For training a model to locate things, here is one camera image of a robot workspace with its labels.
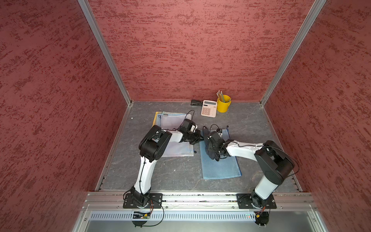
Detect yellow mesh document bag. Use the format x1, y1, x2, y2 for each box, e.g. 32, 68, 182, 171
153, 112, 163, 126

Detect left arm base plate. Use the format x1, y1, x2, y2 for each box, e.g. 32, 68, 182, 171
123, 193, 163, 209

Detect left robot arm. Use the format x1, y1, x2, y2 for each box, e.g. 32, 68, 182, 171
130, 125, 203, 207

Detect clear white mesh document bag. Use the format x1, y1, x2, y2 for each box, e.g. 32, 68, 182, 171
162, 114, 194, 157

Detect black stapler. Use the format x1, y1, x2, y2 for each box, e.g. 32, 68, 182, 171
190, 100, 203, 107

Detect right black connector box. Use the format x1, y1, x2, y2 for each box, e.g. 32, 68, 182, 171
255, 206, 270, 227

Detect blue mesh document bag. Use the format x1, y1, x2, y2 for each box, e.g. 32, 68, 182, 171
200, 141, 242, 180
154, 112, 186, 130

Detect perforated metal strip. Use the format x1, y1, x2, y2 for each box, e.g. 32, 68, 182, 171
89, 211, 256, 222

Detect left circuit board with cables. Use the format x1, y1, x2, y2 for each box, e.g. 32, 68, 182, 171
131, 199, 165, 228

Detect aluminium front rail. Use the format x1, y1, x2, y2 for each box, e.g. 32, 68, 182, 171
82, 190, 318, 212

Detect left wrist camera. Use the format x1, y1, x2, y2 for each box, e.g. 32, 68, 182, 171
178, 119, 198, 134

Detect yellow mug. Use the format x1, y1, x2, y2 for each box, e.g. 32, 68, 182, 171
217, 95, 231, 113

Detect pink calculator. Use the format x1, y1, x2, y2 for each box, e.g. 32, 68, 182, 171
201, 100, 217, 118

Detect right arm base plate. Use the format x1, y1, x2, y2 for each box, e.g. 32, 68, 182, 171
236, 193, 277, 210

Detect pencils in mug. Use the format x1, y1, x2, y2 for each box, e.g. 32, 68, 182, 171
217, 90, 226, 102

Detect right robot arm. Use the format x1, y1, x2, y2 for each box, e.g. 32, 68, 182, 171
203, 127, 296, 209

